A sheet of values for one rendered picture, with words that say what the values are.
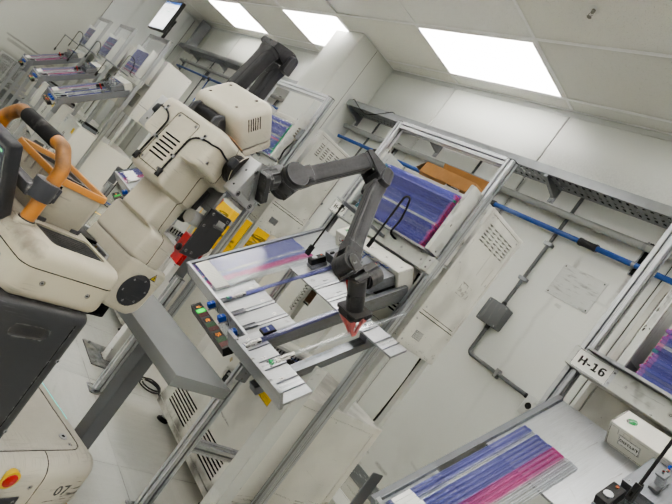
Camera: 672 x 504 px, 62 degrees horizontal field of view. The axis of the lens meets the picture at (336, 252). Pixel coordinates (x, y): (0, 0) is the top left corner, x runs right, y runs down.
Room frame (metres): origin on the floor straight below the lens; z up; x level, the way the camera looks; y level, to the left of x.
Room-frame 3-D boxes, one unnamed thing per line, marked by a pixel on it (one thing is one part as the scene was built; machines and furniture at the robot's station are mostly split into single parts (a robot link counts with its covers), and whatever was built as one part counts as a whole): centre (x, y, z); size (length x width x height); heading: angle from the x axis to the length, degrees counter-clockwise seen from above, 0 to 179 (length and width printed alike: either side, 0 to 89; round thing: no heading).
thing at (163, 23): (6.10, 2.99, 2.10); 0.58 x 0.14 x 0.41; 41
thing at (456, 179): (2.80, -0.30, 1.82); 0.68 x 0.30 x 0.20; 41
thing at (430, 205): (2.52, -0.15, 1.52); 0.51 x 0.13 x 0.27; 41
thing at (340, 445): (2.65, -0.20, 0.31); 0.70 x 0.65 x 0.62; 41
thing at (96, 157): (6.19, 2.88, 0.95); 1.36 x 0.82 x 1.90; 131
